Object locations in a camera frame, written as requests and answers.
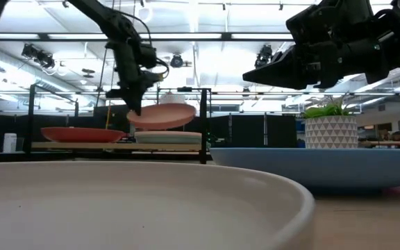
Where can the pale green plate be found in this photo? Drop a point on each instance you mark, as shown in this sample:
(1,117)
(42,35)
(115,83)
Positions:
(168,137)

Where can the black frame wooden shelf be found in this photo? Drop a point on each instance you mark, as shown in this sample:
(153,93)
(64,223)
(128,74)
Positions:
(116,146)

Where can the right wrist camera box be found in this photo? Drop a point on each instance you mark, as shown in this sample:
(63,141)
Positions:
(328,21)

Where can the long ceiling light bar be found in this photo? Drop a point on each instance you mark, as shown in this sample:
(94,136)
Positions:
(186,36)

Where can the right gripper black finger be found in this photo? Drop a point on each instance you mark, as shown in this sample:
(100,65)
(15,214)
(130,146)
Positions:
(273,71)
(295,85)

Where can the green plant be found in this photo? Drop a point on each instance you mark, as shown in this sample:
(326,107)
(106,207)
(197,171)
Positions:
(323,110)

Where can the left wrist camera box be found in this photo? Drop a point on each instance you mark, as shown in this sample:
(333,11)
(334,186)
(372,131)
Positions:
(148,55)

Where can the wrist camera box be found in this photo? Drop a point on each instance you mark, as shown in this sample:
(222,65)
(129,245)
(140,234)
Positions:
(328,21)
(148,55)

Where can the white cylindrical tank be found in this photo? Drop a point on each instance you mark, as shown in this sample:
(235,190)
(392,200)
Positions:
(172,98)

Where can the white triangle-pattern plant pot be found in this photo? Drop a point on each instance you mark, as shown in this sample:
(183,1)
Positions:
(330,133)

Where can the wooden workbench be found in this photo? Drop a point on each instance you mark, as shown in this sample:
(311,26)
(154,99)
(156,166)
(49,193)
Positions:
(391,142)

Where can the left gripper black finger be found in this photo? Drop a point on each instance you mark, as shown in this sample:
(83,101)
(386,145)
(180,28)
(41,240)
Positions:
(116,93)
(134,102)

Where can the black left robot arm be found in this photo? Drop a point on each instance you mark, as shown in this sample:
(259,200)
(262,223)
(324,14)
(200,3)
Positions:
(99,15)

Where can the orange plate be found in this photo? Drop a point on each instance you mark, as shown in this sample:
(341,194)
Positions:
(82,134)

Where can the black monitor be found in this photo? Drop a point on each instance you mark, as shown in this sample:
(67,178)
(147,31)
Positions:
(111,118)

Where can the large beige plate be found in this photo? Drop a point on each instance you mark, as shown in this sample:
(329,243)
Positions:
(134,205)

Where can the black round ceiling spotlight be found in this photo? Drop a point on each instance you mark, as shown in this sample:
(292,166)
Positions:
(176,61)

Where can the black partition screens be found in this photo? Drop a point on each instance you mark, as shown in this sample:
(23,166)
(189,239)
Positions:
(252,132)

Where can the blue plate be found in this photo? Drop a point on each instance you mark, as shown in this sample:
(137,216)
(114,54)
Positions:
(318,168)

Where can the pink plate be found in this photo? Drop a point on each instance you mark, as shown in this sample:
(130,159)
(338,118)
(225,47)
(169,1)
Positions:
(163,116)

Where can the white container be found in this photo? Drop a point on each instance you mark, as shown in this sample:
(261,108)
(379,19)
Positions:
(9,142)

